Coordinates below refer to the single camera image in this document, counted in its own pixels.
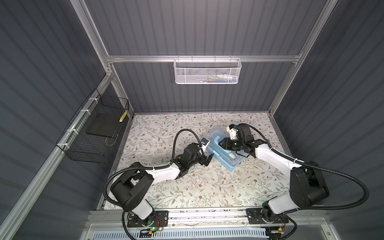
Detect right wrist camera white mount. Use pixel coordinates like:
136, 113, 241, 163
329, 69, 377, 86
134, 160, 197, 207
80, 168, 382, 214
226, 124, 254, 142

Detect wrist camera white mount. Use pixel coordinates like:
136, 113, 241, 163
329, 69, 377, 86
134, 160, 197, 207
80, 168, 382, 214
200, 138, 211, 153
226, 124, 254, 142

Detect yellow green marker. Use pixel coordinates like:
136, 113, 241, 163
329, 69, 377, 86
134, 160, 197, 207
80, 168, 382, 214
119, 111, 128, 123

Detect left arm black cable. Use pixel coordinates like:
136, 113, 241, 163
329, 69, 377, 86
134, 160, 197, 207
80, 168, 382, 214
102, 128, 202, 240

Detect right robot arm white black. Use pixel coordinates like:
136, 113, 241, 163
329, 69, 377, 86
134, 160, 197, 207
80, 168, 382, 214
219, 138, 330, 223

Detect white wire mesh basket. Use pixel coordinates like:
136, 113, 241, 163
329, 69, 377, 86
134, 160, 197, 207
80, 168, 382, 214
173, 57, 242, 85

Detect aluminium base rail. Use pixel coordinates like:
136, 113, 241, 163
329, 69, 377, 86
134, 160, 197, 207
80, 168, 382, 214
81, 207, 310, 240

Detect blue plastic tool box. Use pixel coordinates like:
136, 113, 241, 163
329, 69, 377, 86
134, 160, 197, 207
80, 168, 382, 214
203, 125, 249, 172

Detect black pad in basket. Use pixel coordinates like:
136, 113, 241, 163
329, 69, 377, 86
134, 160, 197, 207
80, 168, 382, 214
86, 114, 122, 138

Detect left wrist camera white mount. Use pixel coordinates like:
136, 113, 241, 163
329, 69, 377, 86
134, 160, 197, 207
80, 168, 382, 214
200, 138, 211, 153

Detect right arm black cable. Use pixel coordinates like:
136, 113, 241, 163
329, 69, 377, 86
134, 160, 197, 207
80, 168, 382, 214
239, 122, 370, 211

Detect black wire basket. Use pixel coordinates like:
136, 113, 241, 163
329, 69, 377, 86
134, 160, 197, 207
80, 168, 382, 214
57, 90, 130, 164

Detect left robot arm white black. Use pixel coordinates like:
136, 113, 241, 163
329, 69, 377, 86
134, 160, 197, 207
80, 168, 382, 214
110, 143, 214, 226

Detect markers in white basket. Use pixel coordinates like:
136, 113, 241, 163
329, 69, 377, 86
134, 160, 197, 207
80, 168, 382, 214
200, 75, 238, 84

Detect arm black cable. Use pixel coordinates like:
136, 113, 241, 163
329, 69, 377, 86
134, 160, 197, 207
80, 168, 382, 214
102, 128, 202, 240
239, 122, 370, 211

